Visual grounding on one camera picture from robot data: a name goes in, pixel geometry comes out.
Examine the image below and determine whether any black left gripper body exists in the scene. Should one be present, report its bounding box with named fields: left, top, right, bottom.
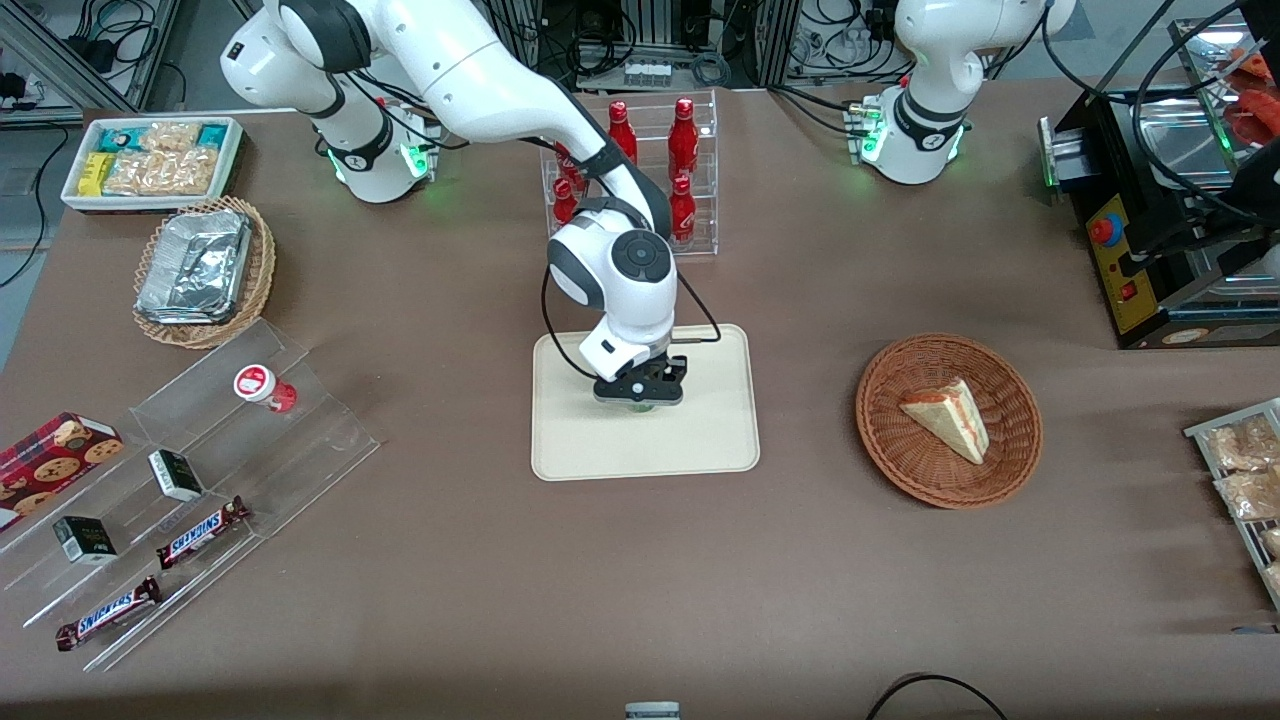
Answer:
left=1232, top=148, right=1280, bottom=237

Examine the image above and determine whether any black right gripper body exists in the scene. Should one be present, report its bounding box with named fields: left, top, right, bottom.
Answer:
left=592, top=355, right=690, bottom=405

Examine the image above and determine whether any beige plastic tray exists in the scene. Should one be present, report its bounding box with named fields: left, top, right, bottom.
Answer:
left=531, top=323, right=761, bottom=483

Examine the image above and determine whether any shiny metal tray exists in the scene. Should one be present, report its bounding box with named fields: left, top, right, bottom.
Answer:
left=1130, top=95, right=1246, bottom=193

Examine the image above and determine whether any tray of packaged snacks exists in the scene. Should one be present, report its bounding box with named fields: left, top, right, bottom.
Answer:
left=1184, top=397, right=1280, bottom=613

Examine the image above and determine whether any red gum bottle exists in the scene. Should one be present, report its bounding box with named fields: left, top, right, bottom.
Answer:
left=233, top=364, right=298, bottom=414

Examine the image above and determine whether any silver foil tray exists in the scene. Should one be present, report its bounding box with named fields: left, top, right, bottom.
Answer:
left=135, top=208, right=253, bottom=326

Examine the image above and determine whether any red orange food pack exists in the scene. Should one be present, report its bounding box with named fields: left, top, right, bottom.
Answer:
left=1224, top=48, right=1280, bottom=147

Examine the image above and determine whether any black machine with red button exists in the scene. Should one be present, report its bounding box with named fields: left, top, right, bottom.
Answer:
left=1038, top=88, right=1280, bottom=351

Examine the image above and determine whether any clear acrylic bottle rack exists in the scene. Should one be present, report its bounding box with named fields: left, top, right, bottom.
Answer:
left=538, top=89, right=719, bottom=263

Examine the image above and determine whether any clear bag of snacks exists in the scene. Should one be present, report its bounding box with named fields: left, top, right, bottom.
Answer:
left=1214, top=467, right=1280, bottom=522
left=1204, top=414, right=1280, bottom=472

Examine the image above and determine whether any round brown wicker basket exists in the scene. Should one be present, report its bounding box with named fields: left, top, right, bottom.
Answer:
left=855, top=333, right=1044, bottom=511

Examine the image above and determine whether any triangle sandwich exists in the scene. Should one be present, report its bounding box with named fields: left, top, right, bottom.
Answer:
left=898, top=377, right=991, bottom=466

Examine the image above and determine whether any clear acrylic stepped display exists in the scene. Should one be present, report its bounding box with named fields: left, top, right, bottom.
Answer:
left=0, top=318, right=383, bottom=673

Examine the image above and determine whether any light wicker basket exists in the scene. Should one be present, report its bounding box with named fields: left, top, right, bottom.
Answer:
left=132, top=195, right=277, bottom=350

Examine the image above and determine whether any Snickers chocolate bar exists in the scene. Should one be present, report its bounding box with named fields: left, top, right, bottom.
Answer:
left=156, top=496, right=251, bottom=571
left=55, top=576, right=163, bottom=653

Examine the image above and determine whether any small black box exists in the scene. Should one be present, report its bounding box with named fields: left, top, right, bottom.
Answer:
left=52, top=515, right=119, bottom=566
left=148, top=449, right=206, bottom=503

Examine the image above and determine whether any large clear cracker bag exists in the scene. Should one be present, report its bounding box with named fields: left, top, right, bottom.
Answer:
left=103, top=147, right=220, bottom=197

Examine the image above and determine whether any small clear cracker bag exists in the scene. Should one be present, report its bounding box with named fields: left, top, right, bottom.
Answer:
left=140, top=122, right=202, bottom=154

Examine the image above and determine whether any red cookie box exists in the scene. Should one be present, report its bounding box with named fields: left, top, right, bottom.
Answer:
left=0, top=412, right=125, bottom=532

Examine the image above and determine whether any white snack bin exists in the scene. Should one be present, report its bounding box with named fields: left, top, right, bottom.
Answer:
left=61, top=116, right=244, bottom=213

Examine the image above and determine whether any black cable loop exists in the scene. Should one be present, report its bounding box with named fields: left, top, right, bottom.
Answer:
left=864, top=673, right=1013, bottom=720

